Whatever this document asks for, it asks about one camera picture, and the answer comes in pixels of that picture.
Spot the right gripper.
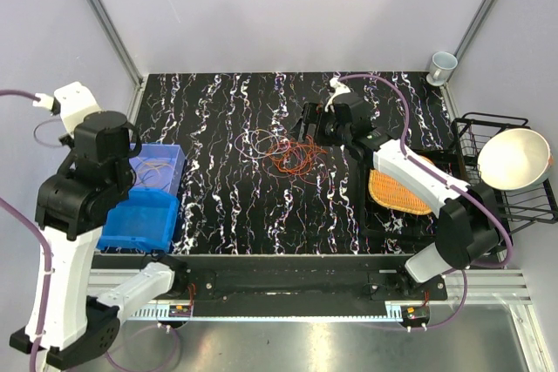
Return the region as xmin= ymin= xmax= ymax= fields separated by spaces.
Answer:
xmin=288 ymin=103 xmax=350 ymax=148

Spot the orange wire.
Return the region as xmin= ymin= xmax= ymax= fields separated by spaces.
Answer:
xmin=134 ymin=158 xmax=175 ymax=190

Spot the black wire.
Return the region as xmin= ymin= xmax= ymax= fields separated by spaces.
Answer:
xmin=32 ymin=118 xmax=71 ymax=148

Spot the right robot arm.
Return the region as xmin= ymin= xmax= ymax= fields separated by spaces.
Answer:
xmin=291 ymin=93 xmax=509 ymax=300

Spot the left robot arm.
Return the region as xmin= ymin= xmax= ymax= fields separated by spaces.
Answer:
xmin=10 ymin=111 xmax=188 ymax=370

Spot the lavender plastic bin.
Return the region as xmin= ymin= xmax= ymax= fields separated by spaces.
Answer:
xmin=130 ymin=143 xmax=186 ymax=195

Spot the blue plastic bin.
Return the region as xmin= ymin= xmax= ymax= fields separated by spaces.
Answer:
xmin=97 ymin=188 xmax=179 ymax=253

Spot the woven bamboo basket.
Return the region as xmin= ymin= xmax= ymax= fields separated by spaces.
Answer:
xmin=368 ymin=169 xmax=432 ymax=216

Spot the white mug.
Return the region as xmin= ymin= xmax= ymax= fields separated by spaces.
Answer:
xmin=426 ymin=51 xmax=459 ymax=86

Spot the white bowl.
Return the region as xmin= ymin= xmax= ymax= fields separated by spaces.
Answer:
xmin=477 ymin=128 xmax=555 ymax=191

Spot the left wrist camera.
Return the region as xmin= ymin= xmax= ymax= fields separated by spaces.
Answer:
xmin=33 ymin=82 xmax=101 ymax=137

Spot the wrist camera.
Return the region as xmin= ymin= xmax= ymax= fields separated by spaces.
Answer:
xmin=323 ymin=78 xmax=351 ymax=112
xmin=33 ymin=82 xmax=101 ymax=137

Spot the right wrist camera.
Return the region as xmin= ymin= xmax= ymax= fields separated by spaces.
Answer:
xmin=323 ymin=78 xmax=351 ymax=112

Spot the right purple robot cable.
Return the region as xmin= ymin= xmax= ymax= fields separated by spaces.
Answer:
xmin=337 ymin=73 xmax=514 ymax=332

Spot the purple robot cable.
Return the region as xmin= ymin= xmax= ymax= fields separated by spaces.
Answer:
xmin=0 ymin=89 xmax=182 ymax=372
xmin=337 ymin=73 xmax=514 ymax=332

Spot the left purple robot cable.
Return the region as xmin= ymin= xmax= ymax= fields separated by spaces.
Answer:
xmin=0 ymin=89 xmax=182 ymax=372

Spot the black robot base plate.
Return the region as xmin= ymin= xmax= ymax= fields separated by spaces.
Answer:
xmin=174 ymin=254 xmax=447 ymax=301

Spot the aluminium frame post left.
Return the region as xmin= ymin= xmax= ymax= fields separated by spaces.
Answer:
xmin=86 ymin=0 xmax=143 ymax=87

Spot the aluminium frame post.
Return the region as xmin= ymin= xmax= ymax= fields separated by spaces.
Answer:
xmin=454 ymin=0 xmax=498 ymax=62
xmin=86 ymin=0 xmax=143 ymax=87

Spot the black wire dish rack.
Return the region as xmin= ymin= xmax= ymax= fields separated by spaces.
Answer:
xmin=450 ymin=112 xmax=557 ymax=234

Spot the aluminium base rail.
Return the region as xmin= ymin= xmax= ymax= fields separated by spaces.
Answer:
xmin=57 ymin=269 xmax=534 ymax=321

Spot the aluminium frame post right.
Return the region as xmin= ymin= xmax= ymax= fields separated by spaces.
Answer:
xmin=454 ymin=0 xmax=498 ymax=62

